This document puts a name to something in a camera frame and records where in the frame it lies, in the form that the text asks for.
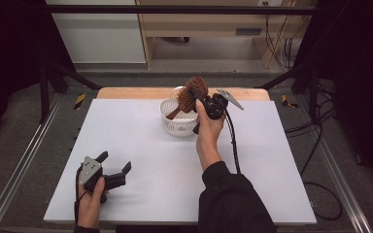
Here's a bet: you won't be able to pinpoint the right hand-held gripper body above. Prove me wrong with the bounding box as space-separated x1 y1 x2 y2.
204 87 245 120

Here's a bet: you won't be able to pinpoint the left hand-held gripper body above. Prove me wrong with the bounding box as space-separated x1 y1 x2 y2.
78 155 108 192

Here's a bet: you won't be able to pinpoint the brown wooden hairbrush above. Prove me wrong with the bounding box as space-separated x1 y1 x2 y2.
165 76 209 121

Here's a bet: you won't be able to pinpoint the white plastic basket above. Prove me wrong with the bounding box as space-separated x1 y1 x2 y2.
159 85 200 138

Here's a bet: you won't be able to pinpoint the person's right hand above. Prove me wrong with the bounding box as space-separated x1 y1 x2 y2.
195 99 226 172

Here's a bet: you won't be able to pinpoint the person's left hand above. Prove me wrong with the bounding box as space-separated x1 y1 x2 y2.
77 177 108 227

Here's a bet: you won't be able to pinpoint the yellow black floor tape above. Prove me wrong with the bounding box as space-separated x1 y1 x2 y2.
281 94 300 110
73 93 87 111

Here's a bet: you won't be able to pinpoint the light wooden desk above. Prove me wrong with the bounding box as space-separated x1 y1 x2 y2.
135 0 319 70

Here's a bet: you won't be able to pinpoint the white cabinet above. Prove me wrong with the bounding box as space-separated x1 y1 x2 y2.
45 0 147 64

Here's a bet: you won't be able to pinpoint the black curtain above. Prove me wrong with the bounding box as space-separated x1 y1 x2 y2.
294 0 373 190
0 0 76 151

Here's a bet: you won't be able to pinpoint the left hand-held gripper cable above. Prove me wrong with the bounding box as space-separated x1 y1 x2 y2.
73 165 90 227

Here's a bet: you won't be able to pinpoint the hand-held gripper cable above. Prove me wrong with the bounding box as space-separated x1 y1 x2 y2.
222 109 243 175
73 165 90 227

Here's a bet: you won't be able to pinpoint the right hand-held gripper cable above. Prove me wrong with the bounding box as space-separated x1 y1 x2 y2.
222 109 243 175

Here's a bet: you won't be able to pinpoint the aluminium floor rail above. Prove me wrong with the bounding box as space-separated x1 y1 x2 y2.
295 95 373 233
0 93 63 233

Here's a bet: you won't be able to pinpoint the cables behind wooden desk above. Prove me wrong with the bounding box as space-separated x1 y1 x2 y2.
263 1 309 71

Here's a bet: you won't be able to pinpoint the black metal frame stand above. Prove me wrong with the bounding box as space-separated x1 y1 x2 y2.
38 61 103 124
255 62 321 122

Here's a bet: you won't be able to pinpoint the black horizontal frame bar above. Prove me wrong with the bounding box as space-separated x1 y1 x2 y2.
47 4 324 16

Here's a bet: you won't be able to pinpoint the bundle of black floor cables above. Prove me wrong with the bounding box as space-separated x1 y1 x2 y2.
285 82 337 139

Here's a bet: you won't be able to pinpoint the long black floor cable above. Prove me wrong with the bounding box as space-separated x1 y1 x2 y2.
299 124 344 222

